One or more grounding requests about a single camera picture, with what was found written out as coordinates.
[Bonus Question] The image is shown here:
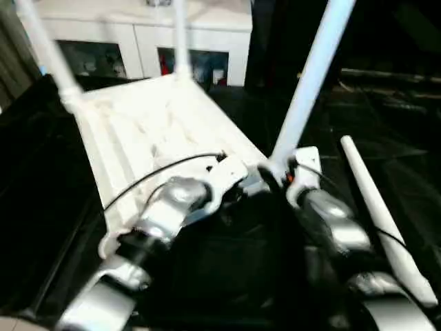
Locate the black work mat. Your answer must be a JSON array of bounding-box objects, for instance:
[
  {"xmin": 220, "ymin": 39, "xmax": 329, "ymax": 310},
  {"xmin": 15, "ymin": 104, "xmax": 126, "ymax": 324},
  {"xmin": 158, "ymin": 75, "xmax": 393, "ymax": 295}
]
[{"xmin": 0, "ymin": 74, "xmax": 441, "ymax": 331}]

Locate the white plastic table leg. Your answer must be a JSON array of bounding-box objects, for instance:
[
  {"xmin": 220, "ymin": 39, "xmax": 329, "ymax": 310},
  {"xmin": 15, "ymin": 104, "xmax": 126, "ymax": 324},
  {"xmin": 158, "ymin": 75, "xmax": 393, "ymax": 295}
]
[
  {"xmin": 340, "ymin": 135, "xmax": 439, "ymax": 308},
  {"xmin": 15, "ymin": 0, "xmax": 85, "ymax": 101},
  {"xmin": 172, "ymin": 0, "xmax": 194, "ymax": 82},
  {"xmin": 268, "ymin": 0, "xmax": 358, "ymax": 174}
]

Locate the grey metal rod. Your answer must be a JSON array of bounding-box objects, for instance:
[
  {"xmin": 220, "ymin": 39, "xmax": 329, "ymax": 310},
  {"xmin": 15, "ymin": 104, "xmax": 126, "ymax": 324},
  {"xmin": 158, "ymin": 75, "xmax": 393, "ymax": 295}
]
[{"xmin": 340, "ymin": 68, "xmax": 441, "ymax": 84}]

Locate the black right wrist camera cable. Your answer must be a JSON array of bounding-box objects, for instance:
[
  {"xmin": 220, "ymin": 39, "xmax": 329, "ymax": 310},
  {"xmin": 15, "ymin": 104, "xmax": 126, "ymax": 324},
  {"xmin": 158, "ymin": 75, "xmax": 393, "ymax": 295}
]
[{"xmin": 296, "ymin": 165, "xmax": 408, "ymax": 248}]

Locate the white glass-door cabinet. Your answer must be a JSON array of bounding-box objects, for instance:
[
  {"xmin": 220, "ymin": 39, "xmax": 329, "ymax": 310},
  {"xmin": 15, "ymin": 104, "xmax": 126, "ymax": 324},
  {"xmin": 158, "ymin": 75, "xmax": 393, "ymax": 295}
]
[{"xmin": 20, "ymin": 0, "xmax": 253, "ymax": 87}]

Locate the white plastic table top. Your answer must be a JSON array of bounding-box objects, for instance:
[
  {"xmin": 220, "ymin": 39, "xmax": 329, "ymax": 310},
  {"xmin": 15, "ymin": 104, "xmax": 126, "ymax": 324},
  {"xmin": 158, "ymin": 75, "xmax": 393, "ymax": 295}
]
[{"xmin": 61, "ymin": 75, "xmax": 277, "ymax": 260}]

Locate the black backdrop cloth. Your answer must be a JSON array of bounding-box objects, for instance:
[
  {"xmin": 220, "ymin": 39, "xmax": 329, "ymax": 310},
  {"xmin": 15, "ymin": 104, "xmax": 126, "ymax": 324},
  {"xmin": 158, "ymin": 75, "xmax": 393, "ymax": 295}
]
[{"xmin": 244, "ymin": 0, "xmax": 441, "ymax": 91}]

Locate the grey curtain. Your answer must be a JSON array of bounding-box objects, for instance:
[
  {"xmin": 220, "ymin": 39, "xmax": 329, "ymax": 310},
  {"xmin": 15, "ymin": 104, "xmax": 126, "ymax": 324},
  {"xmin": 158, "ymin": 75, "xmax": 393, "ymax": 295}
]
[{"xmin": 0, "ymin": 0, "xmax": 43, "ymax": 108}]

